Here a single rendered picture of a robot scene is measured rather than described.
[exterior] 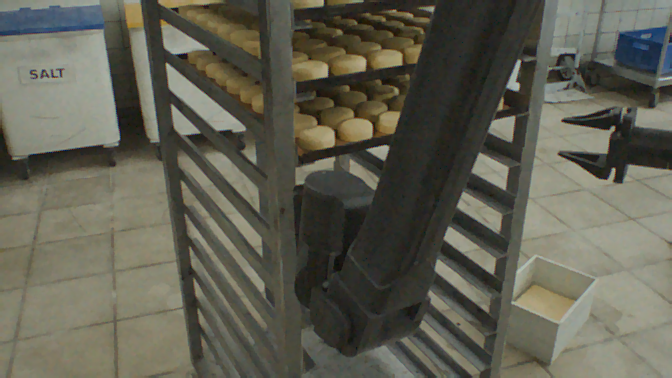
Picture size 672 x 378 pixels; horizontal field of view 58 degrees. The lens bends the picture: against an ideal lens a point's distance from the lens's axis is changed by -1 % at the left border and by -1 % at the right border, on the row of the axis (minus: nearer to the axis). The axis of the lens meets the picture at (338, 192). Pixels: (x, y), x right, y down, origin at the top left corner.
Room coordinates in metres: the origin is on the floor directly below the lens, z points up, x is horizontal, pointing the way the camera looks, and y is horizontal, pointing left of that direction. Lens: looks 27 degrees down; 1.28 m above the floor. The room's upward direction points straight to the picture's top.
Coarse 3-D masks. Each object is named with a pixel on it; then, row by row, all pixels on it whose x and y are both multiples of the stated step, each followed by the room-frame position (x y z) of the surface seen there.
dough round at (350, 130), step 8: (344, 120) 0.84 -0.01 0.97; (352, 120) 0.84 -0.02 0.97; (360, 120) 0.84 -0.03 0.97; (344, 128) 0.81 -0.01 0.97; (352, 128) 0.81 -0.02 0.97; (360, 128) 0.81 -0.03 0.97; (368, 128) 0.82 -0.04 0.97; (344, 136) 0.81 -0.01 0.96; (352, 136) 0.81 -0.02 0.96; (360, 136) 0.81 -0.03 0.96; (368, 136) 0.81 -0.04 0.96
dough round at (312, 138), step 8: (304, 128) 0.81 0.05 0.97; (312, 128) 0.81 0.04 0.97; (320, 128) 0.81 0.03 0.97; (328, 128) 0.81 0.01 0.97; (304, 136) 0.78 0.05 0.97; (312, 136) 0.78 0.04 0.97; (320, 136) 0.78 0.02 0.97; (328, 136) 0.78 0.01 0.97; (304, 144) 0.78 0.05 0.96; (312, 144) 0.78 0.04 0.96; (320, 144) 0.78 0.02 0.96; (328, 144) 0.78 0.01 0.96
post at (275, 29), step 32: (288, 0) 0.73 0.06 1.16; (288, 32) 0.73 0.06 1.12; (288, 64) 0.73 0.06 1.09; (288, 96) 0.73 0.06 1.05; (288, 128) 0.73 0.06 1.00; (288, 160) 0.73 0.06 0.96; (288, 192) 0.73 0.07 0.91; (288, 224) 0.73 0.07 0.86; (288, 256) 0.73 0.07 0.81; (288, 288) 0.73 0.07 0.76; (288, 320) 0.72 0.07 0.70; (288, 352) 0.72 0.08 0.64
